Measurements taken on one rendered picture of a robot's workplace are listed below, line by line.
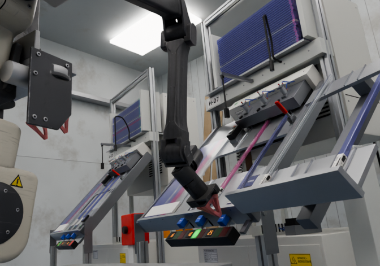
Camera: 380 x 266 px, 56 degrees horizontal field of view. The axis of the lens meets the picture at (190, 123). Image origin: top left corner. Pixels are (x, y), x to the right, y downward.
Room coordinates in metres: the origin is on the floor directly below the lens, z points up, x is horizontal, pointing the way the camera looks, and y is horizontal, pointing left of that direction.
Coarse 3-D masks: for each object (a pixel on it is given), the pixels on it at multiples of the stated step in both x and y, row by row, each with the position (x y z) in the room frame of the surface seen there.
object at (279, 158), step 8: (328, 80) 0.98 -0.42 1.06; (320, 88) 0.98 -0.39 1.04; (320, 96) 0.96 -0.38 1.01; (312, 104) 0.94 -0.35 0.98; (304, 120) 0.92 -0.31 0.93; (296, 128) 0.91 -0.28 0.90; (288, 144) 0.89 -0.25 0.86; (280, 152) 0.88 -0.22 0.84; (280, 160) 0.87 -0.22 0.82; (272, 168) 0.86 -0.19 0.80
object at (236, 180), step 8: (264, 168) 1.16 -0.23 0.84; (232, 176) 1.28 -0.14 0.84; (240, 176) 1.24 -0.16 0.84; (208, 184) 1.39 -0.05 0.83; (232, 184) 1.24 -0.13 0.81; (224, 192) 1.24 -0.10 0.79; (184, 200) 1.44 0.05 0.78; (224, 200) 1.19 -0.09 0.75; (184, 208) 1.38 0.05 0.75; (192, 208) 1.31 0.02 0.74
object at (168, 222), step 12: (228, 204) 1.10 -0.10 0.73; (156, 216) 1.45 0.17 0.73; (168, 216) 1.37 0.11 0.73; (180, 216) 1.32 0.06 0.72; (192, 216) 1.27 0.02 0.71; (204, 216) 1.22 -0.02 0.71; (216, 216) 1.17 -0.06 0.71; (228, 216) 1.14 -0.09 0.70; (240, 216) 1.09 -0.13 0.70; (144, 228) 1.60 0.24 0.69; (156, 228) 1.52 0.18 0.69; (168, 228) 1.45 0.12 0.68; (180, 228) 1.39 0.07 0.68
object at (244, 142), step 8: (304, 104) 1.32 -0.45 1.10; (296, 112) 1.32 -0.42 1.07; (264, 120) 1.50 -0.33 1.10; (272, 120) 1.43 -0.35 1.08; (280, 120) 1.37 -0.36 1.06; (224, 128) 1.82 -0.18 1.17; (256, 128) 1.49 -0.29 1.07; (272, 128) 1.37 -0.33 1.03; (288, 128) 1.26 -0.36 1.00; (216, 136) 1.81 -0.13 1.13; (224, 136) 1.71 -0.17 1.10; (248, 136) 1.48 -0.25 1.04; (264, 136) 1.36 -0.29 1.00; (280, 136) 1.27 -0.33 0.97; (208, 144) 1.80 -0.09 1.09; (232, 144) 1.55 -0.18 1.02; (240, 144) 1.47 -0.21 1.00; (248, 144) 1.42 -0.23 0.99; (256, 144) 1.37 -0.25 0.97; (264, 144) 1.42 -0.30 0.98; (272, 144) 1.38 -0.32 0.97; (224, 152) 1.54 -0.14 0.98; (232, 152) 1.49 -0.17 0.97; (240, 152) 1.53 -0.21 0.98
